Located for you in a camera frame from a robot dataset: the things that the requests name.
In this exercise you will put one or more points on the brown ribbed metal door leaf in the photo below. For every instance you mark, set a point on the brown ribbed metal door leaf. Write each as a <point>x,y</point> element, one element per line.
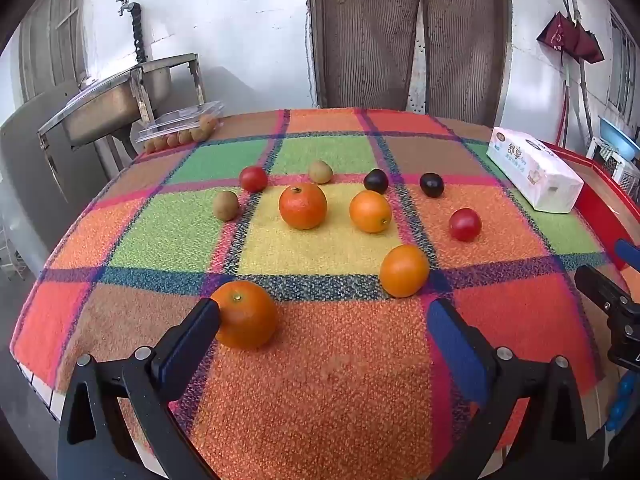
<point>465,35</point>
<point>365,35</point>

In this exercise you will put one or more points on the white air conditioner unit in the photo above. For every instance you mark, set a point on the white air conditioner unit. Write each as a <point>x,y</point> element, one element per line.
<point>620,171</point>

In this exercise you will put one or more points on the white tissue pack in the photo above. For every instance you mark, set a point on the white tissue pack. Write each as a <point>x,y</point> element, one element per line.
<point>530,170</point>

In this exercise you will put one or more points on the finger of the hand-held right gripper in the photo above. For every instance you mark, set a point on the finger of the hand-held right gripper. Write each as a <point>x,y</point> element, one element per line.
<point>629,256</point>
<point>597,285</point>

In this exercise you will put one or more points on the person's right hand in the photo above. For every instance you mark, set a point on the person's right hand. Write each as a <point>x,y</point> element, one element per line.
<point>622,400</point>

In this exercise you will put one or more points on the colourful plaid blanket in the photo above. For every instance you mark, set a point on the colourful plaid blanket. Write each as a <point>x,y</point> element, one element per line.
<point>325,385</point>

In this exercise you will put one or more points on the brown kiwi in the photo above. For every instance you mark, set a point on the brown kiwi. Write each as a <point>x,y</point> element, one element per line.
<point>225,205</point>
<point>320,172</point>

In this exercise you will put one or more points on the barred window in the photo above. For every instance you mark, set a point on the barred window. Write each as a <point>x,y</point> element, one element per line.
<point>625,65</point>

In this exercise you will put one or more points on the clear plastic clamshell container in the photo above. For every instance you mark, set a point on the clear plastic clamshell container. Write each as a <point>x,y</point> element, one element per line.
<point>180,117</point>

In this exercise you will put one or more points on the stainless steel sink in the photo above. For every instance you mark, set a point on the stainless steel sink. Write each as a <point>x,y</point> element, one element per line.
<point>100,105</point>

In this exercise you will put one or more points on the red pole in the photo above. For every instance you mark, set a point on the red pole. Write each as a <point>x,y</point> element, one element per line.
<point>565,115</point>

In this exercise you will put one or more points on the red tomato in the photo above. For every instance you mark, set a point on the red tomato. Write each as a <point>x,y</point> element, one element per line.
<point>253,179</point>
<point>465,224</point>

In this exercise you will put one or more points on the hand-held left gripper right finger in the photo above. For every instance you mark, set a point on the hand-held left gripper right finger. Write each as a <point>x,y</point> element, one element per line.
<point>460,347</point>

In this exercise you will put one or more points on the metal wall faucet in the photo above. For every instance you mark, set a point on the metal wall faucet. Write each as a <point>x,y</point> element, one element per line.
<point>126,6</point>

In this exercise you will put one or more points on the smooth orange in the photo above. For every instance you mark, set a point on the smooth orange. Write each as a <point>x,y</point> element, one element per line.
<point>404,270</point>
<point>370,211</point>

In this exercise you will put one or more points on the dark purple plum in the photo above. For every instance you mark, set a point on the dark purple plum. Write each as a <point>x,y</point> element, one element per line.
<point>431,185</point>
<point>375,181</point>

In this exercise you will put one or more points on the dark orange mandarin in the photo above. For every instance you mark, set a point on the dark orange mandarin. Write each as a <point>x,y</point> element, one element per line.
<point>302,206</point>
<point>250,317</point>

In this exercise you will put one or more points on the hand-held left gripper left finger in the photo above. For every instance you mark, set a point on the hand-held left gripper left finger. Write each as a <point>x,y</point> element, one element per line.
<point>190,345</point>

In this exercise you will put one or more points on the light blue plastic basin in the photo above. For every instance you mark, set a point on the light blue plastic basin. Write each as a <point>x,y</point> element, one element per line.
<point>622,140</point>

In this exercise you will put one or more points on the group of small brown fruits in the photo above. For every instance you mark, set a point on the group of small brown fruits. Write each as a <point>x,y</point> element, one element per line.
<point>185,136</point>

